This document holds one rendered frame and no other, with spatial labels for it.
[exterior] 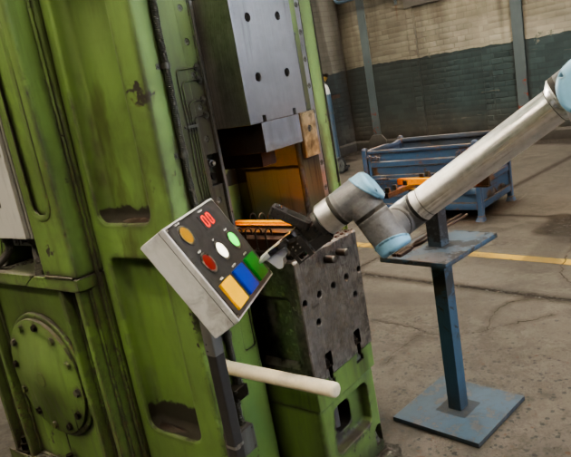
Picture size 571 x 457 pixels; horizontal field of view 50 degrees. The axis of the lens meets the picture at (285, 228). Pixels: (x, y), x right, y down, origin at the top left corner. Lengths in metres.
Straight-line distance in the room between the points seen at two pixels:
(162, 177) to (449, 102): 8.82
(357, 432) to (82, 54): 1.66
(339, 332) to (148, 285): 0.69
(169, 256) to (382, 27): 9.75
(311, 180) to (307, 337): 0.64
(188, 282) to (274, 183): 1.07
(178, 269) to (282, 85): 0.85
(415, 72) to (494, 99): 1.45
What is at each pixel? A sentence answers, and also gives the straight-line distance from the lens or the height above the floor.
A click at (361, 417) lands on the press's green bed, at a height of 0.17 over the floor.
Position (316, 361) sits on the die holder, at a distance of 2.13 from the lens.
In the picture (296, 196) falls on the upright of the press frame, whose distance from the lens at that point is 2.40.
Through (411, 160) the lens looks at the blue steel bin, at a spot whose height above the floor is 0.58.
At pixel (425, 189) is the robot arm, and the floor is 1.15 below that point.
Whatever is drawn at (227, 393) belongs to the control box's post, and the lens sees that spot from 1.76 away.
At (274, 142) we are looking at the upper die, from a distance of 2.01.
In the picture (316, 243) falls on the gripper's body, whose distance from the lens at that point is 1.62.
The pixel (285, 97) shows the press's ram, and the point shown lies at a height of 1.43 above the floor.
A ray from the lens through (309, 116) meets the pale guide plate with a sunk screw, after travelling 2.38.
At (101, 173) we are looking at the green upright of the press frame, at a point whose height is 1.29.
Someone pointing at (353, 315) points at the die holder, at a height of 0.61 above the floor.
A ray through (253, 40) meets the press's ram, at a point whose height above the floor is 1.62.
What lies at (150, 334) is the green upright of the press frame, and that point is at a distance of 2.28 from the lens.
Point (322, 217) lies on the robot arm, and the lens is 1.57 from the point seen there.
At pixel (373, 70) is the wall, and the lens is 11.18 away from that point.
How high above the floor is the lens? 1.48
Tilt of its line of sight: 13 degrees down
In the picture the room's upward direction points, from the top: 10 degrees counter-clockwise
